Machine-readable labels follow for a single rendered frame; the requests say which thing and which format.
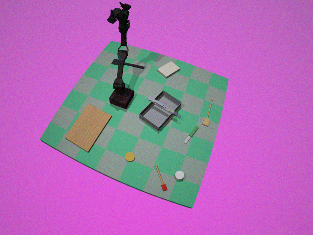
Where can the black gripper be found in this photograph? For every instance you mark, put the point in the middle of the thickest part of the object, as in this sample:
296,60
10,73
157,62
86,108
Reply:
120,15

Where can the white cylinder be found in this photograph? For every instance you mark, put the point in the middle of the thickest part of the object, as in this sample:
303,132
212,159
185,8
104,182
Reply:
179,175

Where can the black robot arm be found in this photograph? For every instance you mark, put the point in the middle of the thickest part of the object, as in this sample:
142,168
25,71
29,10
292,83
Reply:
118,84

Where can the wooden board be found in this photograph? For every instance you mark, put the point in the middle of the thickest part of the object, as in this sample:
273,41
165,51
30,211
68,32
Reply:
87,128

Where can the yellow round disc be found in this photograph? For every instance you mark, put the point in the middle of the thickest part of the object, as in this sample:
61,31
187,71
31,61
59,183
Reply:
129,157

